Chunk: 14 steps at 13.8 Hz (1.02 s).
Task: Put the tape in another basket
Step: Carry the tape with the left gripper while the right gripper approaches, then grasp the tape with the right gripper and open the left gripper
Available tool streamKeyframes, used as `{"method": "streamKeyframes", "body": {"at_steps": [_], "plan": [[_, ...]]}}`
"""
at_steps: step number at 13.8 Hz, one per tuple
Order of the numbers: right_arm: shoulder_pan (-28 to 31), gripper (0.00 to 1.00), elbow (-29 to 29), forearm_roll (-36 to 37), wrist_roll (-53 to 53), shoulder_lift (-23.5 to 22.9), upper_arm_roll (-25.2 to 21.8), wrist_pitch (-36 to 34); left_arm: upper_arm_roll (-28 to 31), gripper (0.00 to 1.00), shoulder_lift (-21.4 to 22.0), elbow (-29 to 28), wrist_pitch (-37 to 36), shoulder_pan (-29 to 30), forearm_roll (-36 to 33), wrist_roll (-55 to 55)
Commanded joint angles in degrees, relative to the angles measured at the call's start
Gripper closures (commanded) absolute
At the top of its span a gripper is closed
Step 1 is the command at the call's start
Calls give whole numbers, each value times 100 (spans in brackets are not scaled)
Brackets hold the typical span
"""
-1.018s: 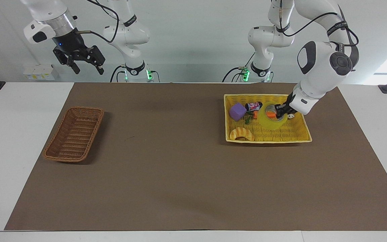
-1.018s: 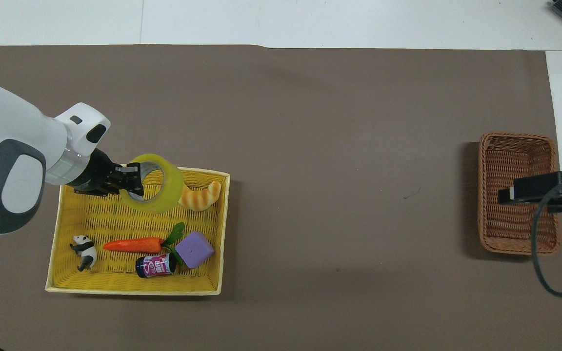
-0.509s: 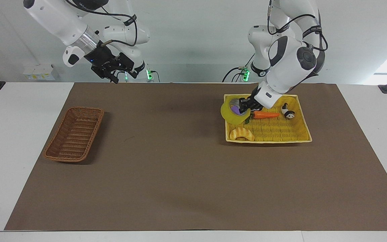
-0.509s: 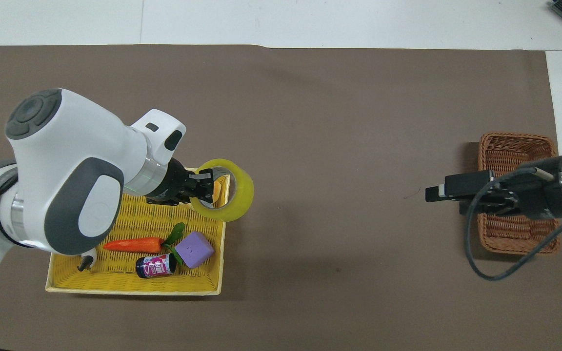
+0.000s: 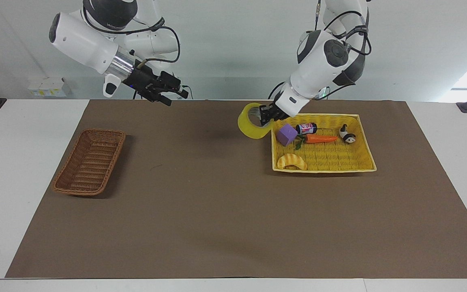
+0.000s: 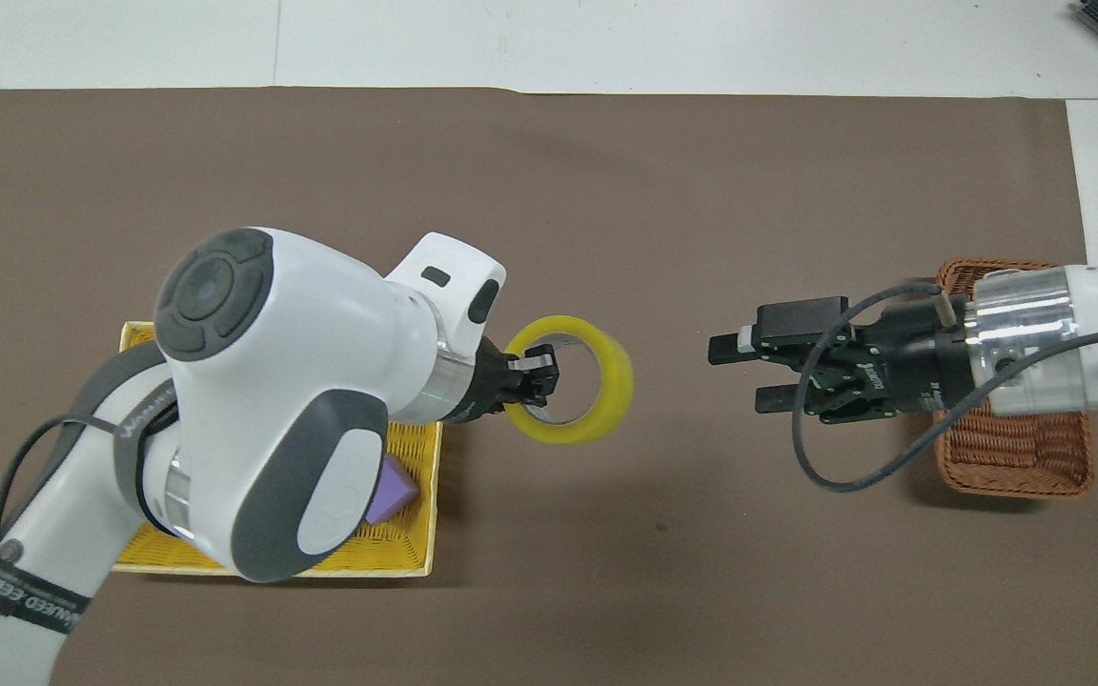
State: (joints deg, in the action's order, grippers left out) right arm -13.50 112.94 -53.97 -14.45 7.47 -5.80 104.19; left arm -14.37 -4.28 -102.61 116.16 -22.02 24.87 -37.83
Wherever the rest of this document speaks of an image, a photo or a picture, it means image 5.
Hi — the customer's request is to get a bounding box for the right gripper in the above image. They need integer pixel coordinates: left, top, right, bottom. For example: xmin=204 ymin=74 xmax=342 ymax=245
xmin=125 ymin=62 xmax=190 ymax=107

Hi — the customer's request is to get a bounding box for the small dark can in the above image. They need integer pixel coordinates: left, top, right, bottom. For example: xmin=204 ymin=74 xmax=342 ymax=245
xmin=296 ymin=122 xmax=318 ymax=135

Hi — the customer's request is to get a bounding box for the yellow toy croissant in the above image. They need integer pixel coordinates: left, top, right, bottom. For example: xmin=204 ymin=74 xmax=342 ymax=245
xmin=277 ymin=153 xmax=308 ymax=171

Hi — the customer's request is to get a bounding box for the black cable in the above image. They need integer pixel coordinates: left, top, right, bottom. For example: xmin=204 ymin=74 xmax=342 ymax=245
xmin=323 ymin=10 xmax=373 ymax=56
xmin=268 ymin=81 xmax=287 ymax=101
xmin=80 ymin=6 xmax=182 ymax=65

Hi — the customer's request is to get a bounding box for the black and white panda toy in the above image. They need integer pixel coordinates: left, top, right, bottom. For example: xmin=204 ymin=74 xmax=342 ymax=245
xmin=339 ymin=124 xmax=357 ymax=144

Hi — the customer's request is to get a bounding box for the yellow tape roll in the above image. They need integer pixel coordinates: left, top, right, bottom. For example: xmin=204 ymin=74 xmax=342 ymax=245
xmin=238 ymin=102 xmax=275 ymax=140

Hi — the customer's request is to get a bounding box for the purple cube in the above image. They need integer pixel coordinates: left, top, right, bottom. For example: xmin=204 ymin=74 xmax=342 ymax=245
xmin=276 ymin=124 xmax=298 ymax=147

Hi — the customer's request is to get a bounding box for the yellow woven basket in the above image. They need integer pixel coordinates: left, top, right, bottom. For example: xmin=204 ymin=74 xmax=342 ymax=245
xmin=270 ymin=113 xmax=377 ymax=174

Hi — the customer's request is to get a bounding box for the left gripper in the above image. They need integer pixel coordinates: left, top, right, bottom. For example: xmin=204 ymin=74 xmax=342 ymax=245
xmin=258 ymin=103 xmax=290 ymax=127

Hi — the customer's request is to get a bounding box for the white box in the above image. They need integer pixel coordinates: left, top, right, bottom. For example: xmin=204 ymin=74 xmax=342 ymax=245
xmin=28 ymin=77 xmax=72 ymax=98

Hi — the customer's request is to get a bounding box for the orange toy carrot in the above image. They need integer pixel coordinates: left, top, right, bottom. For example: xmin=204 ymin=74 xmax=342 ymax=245
xmin=296 ymin=133 xmax=339 ymax=150

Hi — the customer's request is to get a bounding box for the brown wicker basket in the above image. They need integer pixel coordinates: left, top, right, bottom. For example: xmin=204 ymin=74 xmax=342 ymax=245
xmin=52 ymin=129 xmax=126 ymax=197

